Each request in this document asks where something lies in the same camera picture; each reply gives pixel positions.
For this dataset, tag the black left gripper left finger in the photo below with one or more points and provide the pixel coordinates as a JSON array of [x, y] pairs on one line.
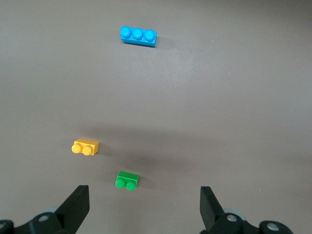
[[70, 214]]

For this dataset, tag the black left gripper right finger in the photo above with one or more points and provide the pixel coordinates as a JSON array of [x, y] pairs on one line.
[[214, 214]]

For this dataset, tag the yellow two-stud block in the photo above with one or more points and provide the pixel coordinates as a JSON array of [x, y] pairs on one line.
[[85, 147]]

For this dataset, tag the green two-stud block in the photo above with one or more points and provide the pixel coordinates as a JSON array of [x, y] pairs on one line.
[[127, 181]]

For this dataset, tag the blue three-stud block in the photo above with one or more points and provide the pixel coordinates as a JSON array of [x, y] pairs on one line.
[[138, 36]]

